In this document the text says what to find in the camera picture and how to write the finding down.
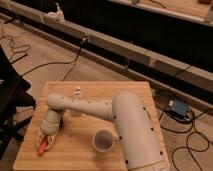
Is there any white bottle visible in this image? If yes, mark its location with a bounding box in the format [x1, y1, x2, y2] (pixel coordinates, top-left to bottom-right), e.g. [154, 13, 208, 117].
[72, 86, 82, 117]

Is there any blue power box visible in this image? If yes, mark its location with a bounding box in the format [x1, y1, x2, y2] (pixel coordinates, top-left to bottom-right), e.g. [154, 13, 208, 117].
[170, 99, 188, 118]

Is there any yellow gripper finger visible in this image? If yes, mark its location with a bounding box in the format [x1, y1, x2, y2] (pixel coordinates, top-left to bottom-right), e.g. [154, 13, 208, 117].
[35, 130, 45, 148]
[45, 133, 57, 151]

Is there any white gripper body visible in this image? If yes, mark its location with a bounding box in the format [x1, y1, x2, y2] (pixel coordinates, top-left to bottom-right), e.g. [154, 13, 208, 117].
[40, 109, 62, 135]

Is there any black chair frame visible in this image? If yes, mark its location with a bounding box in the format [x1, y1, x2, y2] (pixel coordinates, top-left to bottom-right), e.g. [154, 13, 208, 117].
[0, 46, 36, 160]

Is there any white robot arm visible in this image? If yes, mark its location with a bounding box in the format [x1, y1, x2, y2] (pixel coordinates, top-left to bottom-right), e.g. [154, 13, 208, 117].
[36, 90, 170, 171]

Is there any black cable on floor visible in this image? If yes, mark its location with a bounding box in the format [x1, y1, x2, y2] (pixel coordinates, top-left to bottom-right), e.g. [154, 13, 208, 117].
[20, 35, 90, 82]

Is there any white object on rail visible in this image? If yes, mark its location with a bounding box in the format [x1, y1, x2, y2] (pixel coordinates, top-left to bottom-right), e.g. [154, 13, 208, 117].
[45, 4, 65, 22]

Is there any black cable right floor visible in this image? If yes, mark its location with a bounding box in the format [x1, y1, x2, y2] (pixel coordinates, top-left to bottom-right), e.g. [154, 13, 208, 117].
[159, 108, 213, 171]

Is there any thin cable left floor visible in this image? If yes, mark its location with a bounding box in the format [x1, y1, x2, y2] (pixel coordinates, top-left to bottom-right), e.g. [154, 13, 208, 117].
[0, 19, 32, 64]

